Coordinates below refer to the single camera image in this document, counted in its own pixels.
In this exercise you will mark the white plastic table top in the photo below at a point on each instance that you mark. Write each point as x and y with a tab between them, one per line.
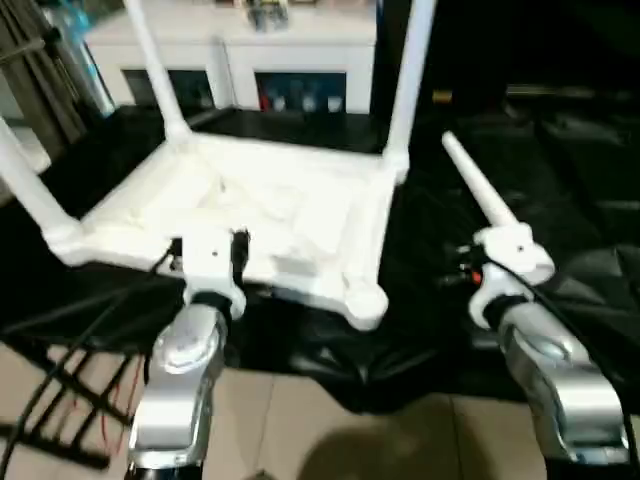
300	175

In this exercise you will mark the white sideboard cabinet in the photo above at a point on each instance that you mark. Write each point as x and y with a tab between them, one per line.
300	55

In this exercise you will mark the white plastic table leg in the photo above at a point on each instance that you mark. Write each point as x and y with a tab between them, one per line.
30	180
410	75
475	180
160	75

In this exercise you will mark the grey tripod stand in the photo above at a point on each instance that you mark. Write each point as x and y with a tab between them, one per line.
35	80

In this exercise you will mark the bag of black parts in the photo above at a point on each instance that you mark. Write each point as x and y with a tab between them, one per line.
269	14

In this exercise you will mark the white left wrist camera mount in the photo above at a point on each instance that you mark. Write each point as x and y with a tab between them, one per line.
207	260

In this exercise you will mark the small yellow label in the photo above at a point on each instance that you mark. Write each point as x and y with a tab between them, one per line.
442	96

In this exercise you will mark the white pole with blue ribbon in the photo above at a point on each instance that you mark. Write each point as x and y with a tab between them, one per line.
92	65

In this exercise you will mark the red bottle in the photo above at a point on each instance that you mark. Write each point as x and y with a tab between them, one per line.
265	102

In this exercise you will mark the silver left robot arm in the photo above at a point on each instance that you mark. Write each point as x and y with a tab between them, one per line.
185	390

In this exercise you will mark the long black bar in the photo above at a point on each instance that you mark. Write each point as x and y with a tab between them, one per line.
570	92

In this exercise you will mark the small white jar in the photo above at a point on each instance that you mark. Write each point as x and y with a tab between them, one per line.
308	103
278	103
333	103

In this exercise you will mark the black metal folding frame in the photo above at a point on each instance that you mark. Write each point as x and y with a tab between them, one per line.
55	447

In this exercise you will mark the black glossy mat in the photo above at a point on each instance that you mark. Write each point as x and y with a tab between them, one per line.
575	175

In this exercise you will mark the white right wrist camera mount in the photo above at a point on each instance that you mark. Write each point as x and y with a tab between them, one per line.
520	250

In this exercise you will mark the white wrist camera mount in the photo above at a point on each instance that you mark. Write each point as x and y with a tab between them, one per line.
520	250
207	260

